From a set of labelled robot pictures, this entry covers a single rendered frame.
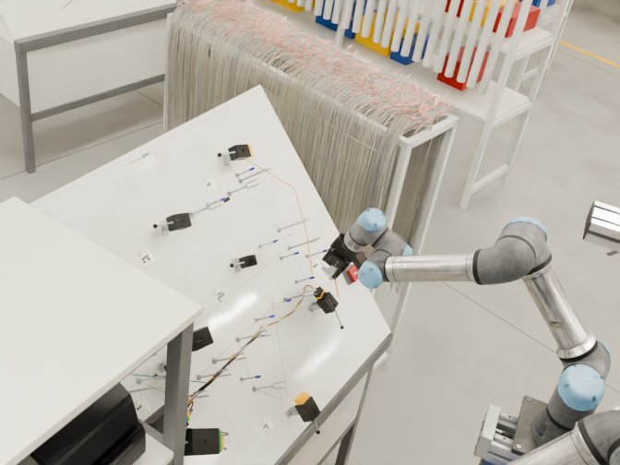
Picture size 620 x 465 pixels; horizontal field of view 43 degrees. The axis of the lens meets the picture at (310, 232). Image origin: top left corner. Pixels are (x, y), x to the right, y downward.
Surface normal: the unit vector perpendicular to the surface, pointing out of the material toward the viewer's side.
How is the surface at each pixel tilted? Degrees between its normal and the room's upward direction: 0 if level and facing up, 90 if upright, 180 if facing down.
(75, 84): 90
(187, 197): 47
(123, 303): 0
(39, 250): 0
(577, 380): 7
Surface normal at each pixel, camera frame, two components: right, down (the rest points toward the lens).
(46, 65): 0.74, 0.48
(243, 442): 0.70, -0.24
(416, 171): -0.66, 0.37
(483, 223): 0.14, -0.79
